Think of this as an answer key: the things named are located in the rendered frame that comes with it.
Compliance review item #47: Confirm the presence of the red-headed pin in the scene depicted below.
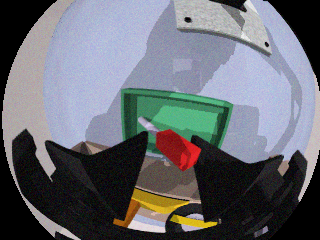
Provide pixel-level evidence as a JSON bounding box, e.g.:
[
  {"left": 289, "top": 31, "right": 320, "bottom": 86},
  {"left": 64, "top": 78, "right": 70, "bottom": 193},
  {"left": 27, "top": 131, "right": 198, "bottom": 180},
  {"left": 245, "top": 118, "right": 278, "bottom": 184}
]
[{"left": 137, "top": 116, "right": 201, "bottom": 172}]

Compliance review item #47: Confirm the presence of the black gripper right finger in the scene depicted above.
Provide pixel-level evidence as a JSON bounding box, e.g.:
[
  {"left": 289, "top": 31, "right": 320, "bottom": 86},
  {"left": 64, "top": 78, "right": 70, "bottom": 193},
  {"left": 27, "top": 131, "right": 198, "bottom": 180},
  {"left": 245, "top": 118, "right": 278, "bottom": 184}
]
[{"left": 191, "top": 136, "right": 284, "bottom": 223}]

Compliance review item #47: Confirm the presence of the green tray floor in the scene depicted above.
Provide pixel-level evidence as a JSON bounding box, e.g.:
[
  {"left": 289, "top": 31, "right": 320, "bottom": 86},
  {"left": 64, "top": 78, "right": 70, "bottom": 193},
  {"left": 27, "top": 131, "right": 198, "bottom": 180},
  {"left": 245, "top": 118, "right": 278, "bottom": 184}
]
[{"left": 131, "top": 93, "right": 224, "bottom": 145}]

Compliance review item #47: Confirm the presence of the green tray rim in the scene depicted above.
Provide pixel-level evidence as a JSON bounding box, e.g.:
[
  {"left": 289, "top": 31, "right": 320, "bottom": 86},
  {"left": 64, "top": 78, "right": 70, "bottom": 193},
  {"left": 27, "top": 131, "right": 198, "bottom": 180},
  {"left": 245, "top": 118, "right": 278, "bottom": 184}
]
[{"left": 120, "top": 88, "right": 233, "bottom": 156}]

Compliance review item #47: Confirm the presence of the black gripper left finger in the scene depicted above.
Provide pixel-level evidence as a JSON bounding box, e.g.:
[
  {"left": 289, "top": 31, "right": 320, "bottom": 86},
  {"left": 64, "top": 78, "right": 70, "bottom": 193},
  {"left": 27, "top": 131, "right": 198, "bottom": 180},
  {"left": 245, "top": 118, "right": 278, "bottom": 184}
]
[{"left": 44, "top": 131, "right": 148, "bottom": 221}]

